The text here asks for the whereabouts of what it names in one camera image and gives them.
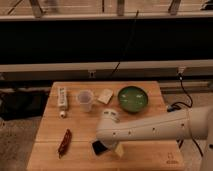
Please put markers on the beige sponge block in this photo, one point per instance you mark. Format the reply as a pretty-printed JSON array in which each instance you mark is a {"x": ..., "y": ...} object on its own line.
[{"x": 105, "y": 96}]

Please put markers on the red chili pepper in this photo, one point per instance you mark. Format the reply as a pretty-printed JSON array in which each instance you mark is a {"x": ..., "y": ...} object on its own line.
[{"x": 65, "y": 143}]

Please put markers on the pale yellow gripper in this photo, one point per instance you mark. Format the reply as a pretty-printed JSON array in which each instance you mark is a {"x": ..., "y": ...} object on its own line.
[{"x": 119, "y": 150}]

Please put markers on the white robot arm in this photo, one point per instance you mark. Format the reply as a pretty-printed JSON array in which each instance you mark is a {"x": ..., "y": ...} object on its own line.
[{"x": 191, "y": 123}]

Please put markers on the green ceramic bowl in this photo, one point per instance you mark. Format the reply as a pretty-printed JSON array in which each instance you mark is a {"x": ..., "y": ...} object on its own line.
[{"x": 132, "y": 99}]

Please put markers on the white toothpaste tube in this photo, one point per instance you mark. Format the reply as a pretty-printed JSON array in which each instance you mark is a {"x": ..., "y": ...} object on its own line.
[{"x": 62, "y": 101}]

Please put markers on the translucent plastic cup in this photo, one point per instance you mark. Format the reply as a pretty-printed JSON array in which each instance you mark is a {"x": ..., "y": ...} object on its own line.
[{"x": 85, "y": 100}]

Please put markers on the black rectangular eraser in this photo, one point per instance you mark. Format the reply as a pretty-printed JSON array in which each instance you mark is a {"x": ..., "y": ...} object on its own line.
[{"x": 98, "y": 147}]

